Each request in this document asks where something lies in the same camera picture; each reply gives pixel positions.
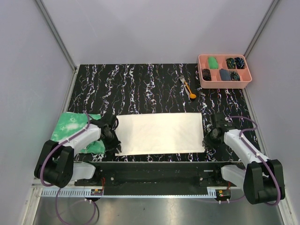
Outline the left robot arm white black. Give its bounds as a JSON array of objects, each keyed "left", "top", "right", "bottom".
[{"left": 34, "top": 115, "right": 121, "bottom": 188}]

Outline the blue grey rolled cloth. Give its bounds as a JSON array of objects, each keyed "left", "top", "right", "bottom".
[{"left": 219, "top": 69, "right": 231, "bottom": 81}]

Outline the black marble pattern mat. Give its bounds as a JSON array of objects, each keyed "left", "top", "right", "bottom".
[{"left": 66, "top": 63, "right": 265, "bottom": 163}]

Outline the dark brown rolled cloth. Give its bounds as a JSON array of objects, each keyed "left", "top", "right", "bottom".
[{"left": 202, "top": 68, "right": 211, "bottom": 81}]

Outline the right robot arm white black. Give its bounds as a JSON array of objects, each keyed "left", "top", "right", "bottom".
[{"left": 202, "top": 113, "right": 285, "bottom": 206}]

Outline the green rolled cloth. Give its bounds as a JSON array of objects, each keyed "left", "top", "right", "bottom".
[{"left": 208, "top": 56, "right": 218, "bottom": 69}]

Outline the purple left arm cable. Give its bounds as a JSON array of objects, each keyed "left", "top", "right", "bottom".
[{"left": 40, "top": 111, "right": 100, "bottom": 224}]

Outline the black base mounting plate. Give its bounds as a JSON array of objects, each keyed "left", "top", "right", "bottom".
[{"left": 75, "top": 162, "right": 228, "bottom": 196}]

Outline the left aluminium frame post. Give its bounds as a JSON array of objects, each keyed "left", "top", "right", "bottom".
[{"left": 34, "top": 0, "right": 77, "bottom": 71}]

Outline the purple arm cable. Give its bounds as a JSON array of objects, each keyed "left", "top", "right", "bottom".
[
  {"left": 40, "top": 111, "right": 100, "bottom": 224},
  {"left": 196, "top": 115, "right": 282, "bottom": 205}
]

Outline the green white patterned cloth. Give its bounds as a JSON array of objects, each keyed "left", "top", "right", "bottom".
[{"left": 50, "top": 112, "right": 105, "bottom": 154}]

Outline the dark teal patterned roll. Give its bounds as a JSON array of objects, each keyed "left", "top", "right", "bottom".
[{"left": 230, "top": 71, "right": 240, "bottom": 81}]

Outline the white cloth napkin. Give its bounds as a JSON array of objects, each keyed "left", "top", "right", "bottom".
[{"left": 116, "top": 112, "right": 205, "bottom": 156}]

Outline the orange plastic spoon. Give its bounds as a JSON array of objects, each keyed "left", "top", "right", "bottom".
[{"left": 186, "top": 82, "right": 196, "bottom": 99}]

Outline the dark blue patterned roll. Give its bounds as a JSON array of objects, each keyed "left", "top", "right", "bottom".
[{"left": 234, "top": 57, "right": 245, "bottom": 69}]

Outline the dark green patterned roll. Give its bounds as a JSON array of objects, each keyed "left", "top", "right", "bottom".
[{"left": 225, "top": 58, "right": 236, "bottom": 69}]

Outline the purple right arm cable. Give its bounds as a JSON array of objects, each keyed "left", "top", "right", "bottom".
[{"left": 196, "top": 115, "right": 282, "bottom": 205}]

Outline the right aluminium frame post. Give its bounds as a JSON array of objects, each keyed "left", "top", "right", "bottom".
[{"left": 244, "top": 0, "right": 281, "bottom": 58}]

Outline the aluminium frame post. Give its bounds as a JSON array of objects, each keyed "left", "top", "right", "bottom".
[
  {"left": 244, "top": 0, "right": 281, "bottom": 58},
  {"left": 34, "top": 0, "right": 77, "bottom": 71}
]

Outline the silver metal fork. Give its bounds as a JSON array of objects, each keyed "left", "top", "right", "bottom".
[{"left": 179, "top": 76, "right": 190, "bottom": 97}]

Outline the pink compartment tray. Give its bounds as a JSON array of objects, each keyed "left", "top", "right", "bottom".
[{"left": 197, "top": 54, "right": 252, "bottom": 89}]

